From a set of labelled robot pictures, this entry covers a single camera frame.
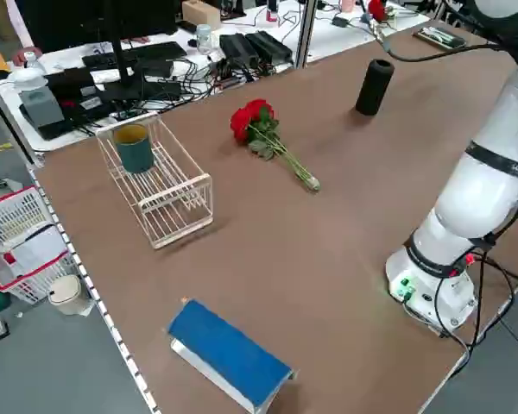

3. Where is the blue topped white stand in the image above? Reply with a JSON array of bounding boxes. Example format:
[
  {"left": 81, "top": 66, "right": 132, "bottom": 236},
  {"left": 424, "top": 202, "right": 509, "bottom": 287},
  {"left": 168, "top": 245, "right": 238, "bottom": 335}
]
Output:
[{"left": 167, "top": 298, "right": 297, "bottom": 414}]

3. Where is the clear plastic bottle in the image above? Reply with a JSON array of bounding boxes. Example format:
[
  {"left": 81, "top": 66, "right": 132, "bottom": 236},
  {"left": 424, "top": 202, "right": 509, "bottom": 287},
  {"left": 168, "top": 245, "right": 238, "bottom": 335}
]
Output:
[{"left": 195, "top": 23, "right": 213, "bottom": 56}]

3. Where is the white bowl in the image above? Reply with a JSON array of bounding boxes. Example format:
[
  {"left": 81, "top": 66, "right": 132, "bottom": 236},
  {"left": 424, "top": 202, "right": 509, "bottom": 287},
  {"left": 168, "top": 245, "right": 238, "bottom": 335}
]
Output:
[{"left": 6, "top": 66, "right": 49, "bottom": 91}]

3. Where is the black power adapter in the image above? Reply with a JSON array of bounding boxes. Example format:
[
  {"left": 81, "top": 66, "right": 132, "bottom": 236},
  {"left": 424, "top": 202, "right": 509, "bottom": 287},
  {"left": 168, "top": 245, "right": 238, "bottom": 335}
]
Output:
[
  {"left": 244, "top": 30, "right": 294, "bottom": 64},
  {"left": 218, "top": 33, "right": 260, "bottom": 66}
]

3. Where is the black ribbed vase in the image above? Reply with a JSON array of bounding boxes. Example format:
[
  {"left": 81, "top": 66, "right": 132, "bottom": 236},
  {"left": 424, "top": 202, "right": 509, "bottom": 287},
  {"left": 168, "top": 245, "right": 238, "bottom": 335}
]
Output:
[{"left": 355, "top": 59, "right": 395, "bottom": 116}]

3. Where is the red rose bouquet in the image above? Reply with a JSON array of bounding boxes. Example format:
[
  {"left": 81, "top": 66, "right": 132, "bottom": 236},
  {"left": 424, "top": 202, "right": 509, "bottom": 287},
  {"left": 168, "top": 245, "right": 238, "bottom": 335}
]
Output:
[{"left": 230, "top": 98, "right": 321, "bottom": 194}]

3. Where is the black computer monitor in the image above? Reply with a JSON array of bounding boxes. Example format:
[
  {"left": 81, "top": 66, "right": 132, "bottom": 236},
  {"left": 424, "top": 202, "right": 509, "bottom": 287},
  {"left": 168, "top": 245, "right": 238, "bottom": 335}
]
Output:
[{"left": 15, "top": 0, "right": 183, "bottom": 105}]

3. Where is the black electronics box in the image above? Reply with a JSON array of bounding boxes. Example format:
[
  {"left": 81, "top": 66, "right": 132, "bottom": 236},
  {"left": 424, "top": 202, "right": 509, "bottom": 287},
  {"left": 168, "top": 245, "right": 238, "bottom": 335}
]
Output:
[{"left": 42, "top": 67, "right": 97, "bottom": 103}]

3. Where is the black keyboard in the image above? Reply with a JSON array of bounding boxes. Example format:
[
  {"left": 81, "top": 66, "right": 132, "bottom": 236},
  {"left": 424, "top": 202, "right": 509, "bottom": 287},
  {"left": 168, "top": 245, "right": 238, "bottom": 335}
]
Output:
[{"left": 81, "top": 41, "right": 188, "bottom": 73}]

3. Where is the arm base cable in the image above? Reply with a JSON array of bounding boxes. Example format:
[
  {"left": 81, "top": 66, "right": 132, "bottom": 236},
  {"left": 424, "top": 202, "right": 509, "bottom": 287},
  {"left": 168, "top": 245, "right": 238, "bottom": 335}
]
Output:
[{"left": 457, "top": 252, "right": 518, "bottom": 372}]

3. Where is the small red object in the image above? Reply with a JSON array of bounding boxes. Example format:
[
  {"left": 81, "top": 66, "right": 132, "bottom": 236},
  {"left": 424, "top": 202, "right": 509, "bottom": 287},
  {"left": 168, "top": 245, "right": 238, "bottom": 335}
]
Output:
[{"left": 368, "top": 0, "right": 389, "bottom": 22}]

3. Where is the white plastic laundry basket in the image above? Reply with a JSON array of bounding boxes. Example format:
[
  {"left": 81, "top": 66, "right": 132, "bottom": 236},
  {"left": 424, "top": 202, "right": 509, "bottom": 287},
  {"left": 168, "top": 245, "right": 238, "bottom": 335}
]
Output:
[{"left": 0, "top": 185, "right": 78, "bottom": 306}]

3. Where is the shiny metal tray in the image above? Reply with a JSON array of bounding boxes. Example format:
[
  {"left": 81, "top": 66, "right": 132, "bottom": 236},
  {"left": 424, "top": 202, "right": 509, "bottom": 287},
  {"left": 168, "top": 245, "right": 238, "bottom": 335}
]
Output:
[{"left": 413, "top": 25, "right": 466, "bottom": 52}]

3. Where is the dark green cylindrical cup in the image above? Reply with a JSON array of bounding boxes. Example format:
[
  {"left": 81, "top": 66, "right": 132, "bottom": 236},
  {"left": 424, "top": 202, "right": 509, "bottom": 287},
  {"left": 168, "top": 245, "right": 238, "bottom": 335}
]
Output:
[{"left": 112, "top": 123, "right": 155, "bottom": 174}]

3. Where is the aluminium frame post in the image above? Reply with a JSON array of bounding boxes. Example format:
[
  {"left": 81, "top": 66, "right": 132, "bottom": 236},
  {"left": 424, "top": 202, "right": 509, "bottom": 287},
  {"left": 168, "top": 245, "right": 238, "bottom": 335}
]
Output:
[
  {"left": 294, "top": 0, "right": 320, "bottom": 70},
  {"left": 0, "top": 71, "right": 44, "bottom": 167}
]

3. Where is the cardboard box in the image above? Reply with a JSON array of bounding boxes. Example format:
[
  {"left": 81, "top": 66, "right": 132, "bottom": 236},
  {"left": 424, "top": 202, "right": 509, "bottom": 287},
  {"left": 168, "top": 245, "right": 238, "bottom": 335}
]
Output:
[{"left": 181, "top": 0, "right": 223, "bottom": 31}]

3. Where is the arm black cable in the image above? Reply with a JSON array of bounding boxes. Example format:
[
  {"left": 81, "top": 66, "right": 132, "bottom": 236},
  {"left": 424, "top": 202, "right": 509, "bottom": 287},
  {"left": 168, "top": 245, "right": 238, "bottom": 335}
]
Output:
[{"left": 382, "top": 36, "right": 518, "bottom": 260}]

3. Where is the grey box device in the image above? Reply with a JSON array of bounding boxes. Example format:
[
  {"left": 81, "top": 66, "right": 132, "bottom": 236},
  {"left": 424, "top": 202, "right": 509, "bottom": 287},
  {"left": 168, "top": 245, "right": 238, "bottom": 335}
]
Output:
[{"left": 18, "top": 88, "right": 66, "bottom": 129}]

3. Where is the small beige trash bin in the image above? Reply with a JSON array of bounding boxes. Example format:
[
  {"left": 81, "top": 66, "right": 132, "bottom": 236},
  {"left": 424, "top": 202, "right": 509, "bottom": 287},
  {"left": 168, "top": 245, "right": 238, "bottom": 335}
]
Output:
[{"left": 47, "top": 274, "right": 92, "bottom": 317}]

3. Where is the white wire basket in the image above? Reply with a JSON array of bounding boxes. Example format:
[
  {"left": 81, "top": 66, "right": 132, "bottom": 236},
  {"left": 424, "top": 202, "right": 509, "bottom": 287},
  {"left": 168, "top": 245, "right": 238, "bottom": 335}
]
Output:
[{"left": 96, "top": 112, "right": 214, "bottom": 250}]

